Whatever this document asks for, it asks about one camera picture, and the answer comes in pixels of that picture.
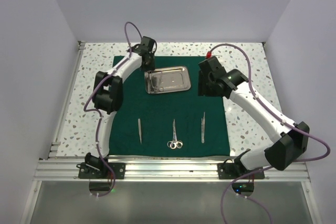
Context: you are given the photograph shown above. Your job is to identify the steel instrument tray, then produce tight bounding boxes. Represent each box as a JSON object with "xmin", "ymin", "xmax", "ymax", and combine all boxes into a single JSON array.
[{"xmin": 144, "ymin": 66, "xmax": 191, "ymax": 94}]

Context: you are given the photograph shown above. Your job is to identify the steel scissors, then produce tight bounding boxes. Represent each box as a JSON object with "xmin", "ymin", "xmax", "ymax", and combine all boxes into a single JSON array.
[
  {"xmin": 151, "ymin": 71, "xmax": 163, "ymax": 92},
  {"xmin": 169, "ymin": 123, "xmax": 183, "ymax": 150}
]

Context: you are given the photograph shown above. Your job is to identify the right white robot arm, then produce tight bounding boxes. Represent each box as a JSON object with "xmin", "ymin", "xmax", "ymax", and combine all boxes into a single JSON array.
[{"xmin": 198, "ymin": 57, "xmax": 309, "ymax": 178}]

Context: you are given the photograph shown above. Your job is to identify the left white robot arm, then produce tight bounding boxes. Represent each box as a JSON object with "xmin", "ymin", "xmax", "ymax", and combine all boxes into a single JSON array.
[{"xmin": 92, "ymin": 36, "xmax": 157, "ymax": 158}]

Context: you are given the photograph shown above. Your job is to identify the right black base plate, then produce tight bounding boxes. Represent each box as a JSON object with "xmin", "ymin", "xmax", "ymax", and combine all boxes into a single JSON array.
[{"xmin": 217, "ymin": 162, "xmax": 265, "ymax": 179}]

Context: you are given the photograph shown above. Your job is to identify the steel scalpel handle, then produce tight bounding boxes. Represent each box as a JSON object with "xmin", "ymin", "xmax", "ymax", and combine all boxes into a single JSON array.
[
  {"xmin": 201, "ymin": 112, "xmax": 205, "ymax": 144},
  {"xmin": 201, "ymin": 118, "xmax": 204, "ymax": 138}
]

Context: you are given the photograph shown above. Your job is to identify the aluminium left side rail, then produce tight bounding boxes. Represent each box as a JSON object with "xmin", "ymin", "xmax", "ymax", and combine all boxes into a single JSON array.
[{"xmin": 38, "ymin": 41, "xmax": 86, "ymax": 161}]

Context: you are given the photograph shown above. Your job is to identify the aluminium front rail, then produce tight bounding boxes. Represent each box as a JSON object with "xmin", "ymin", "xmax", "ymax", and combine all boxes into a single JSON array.
[{"xmin": 33, "ymin": 156, "xmax": 310, "ymax": 182}]

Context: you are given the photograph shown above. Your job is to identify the aluminium rail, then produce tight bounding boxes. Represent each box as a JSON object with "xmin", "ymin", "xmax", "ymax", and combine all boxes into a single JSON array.
[
  {"xmin": 38, "ymin": 41, "xmax": 86, "ymax": 161},
  {"xmin": 33, "ymin": 156, "xmax": 310, "ymax": 182}
]

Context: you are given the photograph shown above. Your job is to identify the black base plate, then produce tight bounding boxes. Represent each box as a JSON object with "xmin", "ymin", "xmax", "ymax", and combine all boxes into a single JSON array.
[
  {"xmin": 217, "ymin": 162, "xmax": 265, "ymax": 179},
  {"xmin": 76, "ymin": 163, "xmax": 126, "ymax": 179}
]

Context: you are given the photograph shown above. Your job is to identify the steel tweezers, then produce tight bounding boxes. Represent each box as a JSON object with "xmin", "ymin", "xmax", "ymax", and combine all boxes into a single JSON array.
[{"xmin": 138, "ymin": 118, "xmax": 142, "ymax": 144}]

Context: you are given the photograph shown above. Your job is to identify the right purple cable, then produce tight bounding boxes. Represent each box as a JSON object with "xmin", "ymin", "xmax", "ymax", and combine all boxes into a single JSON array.
[{"xmin": 209, "ymin": 42, "xmax": 331, "ymax": 224}]

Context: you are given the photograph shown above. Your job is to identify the steel forceps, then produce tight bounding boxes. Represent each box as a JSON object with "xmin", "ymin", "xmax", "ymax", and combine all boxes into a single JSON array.
[{"xmin": 166, "ymin": 119, "xmax": 182, "ymax": 149}]

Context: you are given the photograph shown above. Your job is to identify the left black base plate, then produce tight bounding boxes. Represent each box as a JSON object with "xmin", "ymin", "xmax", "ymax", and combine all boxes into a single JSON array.
[{"xmin": 76, "ymin": 163, "xmax": 126, "ymax": 179}]

